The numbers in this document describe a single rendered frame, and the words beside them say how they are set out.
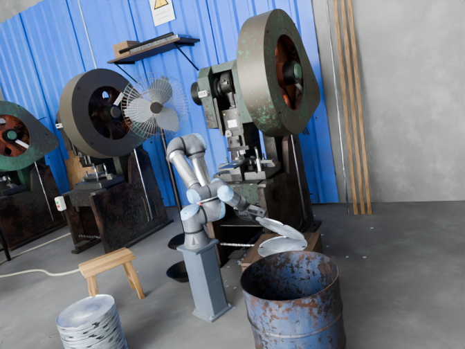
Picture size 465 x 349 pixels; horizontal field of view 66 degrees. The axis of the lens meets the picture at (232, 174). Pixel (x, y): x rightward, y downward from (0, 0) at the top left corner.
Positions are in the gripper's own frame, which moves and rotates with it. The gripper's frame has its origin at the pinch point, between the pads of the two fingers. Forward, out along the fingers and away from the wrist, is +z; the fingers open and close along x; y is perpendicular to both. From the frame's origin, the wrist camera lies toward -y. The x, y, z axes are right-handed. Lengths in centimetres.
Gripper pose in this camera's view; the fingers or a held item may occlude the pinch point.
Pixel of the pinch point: (264, 219)
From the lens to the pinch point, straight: 202.7
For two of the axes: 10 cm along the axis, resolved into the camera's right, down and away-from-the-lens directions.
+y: -7.0, -0.1, 7.2
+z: 6.2, 4.8, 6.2
